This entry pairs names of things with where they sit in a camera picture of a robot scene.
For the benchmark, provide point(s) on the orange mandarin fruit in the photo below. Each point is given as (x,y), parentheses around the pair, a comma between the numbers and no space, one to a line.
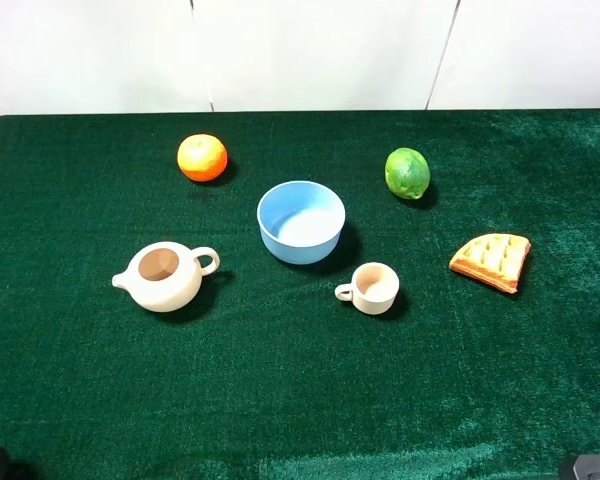
(202,157)

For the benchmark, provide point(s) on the light blue bowl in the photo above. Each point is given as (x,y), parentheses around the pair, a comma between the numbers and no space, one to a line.
(300,221)

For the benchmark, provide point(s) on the small cream ceramic cup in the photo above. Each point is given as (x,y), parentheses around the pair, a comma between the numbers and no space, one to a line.
(372,289)

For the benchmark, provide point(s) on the green lime fruit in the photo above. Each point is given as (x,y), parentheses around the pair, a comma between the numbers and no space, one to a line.
(407,173)

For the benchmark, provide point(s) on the dark green velvet tablecloth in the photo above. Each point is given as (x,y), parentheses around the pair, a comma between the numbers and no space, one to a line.
(265,374)

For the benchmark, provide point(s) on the cream ceramic teapot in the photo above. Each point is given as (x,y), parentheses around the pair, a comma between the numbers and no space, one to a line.
(165,276)

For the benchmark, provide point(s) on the waffle pastry slice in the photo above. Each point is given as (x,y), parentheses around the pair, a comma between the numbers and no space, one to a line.
(495,259)

